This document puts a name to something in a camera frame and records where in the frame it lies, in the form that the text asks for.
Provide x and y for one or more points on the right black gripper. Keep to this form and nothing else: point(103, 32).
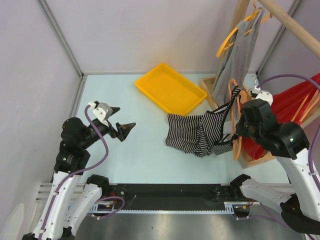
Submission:
point(239, 129)

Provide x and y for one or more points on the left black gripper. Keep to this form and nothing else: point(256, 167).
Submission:
point(123, 130)

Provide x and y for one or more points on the striped tank top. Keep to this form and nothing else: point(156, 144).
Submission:
point(202, 135)

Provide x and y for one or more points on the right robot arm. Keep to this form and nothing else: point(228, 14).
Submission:
point(289, 144)

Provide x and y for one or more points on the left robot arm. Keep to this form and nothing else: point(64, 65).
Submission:
point(82, 148)

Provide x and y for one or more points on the red tank top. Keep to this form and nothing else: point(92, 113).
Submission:
point(284, 106)

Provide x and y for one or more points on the grey tank top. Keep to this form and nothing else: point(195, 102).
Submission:
point(237, 58)

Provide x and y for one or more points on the orange hanger with red top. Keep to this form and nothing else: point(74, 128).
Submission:
point(305, 107)

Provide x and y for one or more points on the orange hanger with grey top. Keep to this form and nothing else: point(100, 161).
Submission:
point(230, 37)

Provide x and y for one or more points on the wooden clothes rack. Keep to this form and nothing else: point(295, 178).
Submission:
point(303, 36)

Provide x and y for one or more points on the yellow plastic tray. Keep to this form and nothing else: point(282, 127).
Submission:
point(170, 90)

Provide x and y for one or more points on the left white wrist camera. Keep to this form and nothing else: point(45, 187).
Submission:
point(102, 111)

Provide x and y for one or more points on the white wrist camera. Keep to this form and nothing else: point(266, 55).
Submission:
point(102, 111)
point(257, 93)

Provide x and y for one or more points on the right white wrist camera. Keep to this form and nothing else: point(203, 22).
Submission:
point(257, 93)

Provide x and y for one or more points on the white cable duct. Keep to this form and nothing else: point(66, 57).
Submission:
point(104, 209)

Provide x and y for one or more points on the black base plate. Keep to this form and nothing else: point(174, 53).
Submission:
point(174, 194)

